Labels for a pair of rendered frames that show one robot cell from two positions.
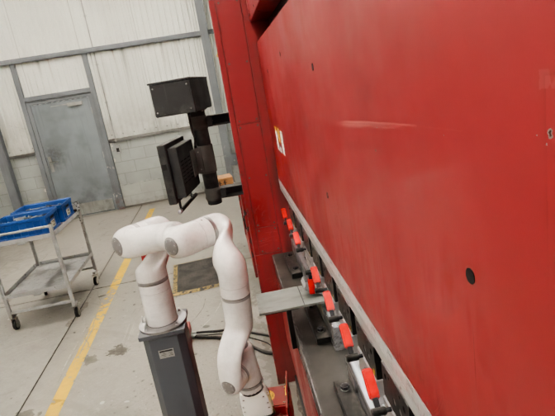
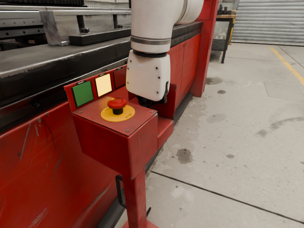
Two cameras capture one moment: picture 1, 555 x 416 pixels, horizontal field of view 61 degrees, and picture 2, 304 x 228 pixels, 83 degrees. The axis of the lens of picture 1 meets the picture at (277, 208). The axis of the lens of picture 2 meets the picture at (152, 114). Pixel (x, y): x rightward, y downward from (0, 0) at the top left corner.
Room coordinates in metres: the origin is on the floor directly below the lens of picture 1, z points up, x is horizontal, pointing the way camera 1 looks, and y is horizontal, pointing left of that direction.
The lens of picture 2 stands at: (1.69, 0.37, 0.97)
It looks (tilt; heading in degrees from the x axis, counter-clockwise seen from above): 31 degrees down; 209
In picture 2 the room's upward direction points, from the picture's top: straight up
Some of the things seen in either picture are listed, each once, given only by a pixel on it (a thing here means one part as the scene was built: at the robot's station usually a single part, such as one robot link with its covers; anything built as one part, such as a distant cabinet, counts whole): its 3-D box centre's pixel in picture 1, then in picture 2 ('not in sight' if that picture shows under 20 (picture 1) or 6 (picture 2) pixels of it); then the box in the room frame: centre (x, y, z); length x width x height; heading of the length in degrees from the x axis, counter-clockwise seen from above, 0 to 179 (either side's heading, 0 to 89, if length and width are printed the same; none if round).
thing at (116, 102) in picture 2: not in sight; (117, 107); (1.44, 0.15, 0.79); 0.04 x 0.04 x 0.04
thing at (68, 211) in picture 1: (44, 213); not in sight; (4.74, 2.38, 0.92); 0.50 x 0.36 x 0.18; 96
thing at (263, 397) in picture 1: (255, 399); (149, 71); (1.35, 0.18, 0.85); 0.10 x 0.07 x 0.11; 87
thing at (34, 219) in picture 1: (26, 224); not in sight; (4.32, 2.36, 0.92); 0.50 x 0.36 x 0.18; 96
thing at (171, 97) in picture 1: (192, 148); not in sight; (2.98, 0.46, 1.53); 0.51 x 0.25 x 0.85; 175
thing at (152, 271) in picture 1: (153, 248); not in sight; (1.73, 0.50, 1.30); 0.19 x 0.12 x 0.24; 133
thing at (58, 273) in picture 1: (47, 262); not in sight; (4.49, 2.36, 0.47); 0.90 x 0.66 x 0.95; 6
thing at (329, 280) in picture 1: (341, 289); not in sight; (1.38, -0.16, 1.18); 0.15 x 0.09 x 0.17; 4
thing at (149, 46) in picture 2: (251, 384); (149, 43); (1.35, 0.18, 0.91); 0.09 x 0.08 x 0.03; 87
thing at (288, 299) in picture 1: (289, 298); not in sight; (1.75, 0.01, 1.00); 0.26 x 0.18 x 0.01; 94
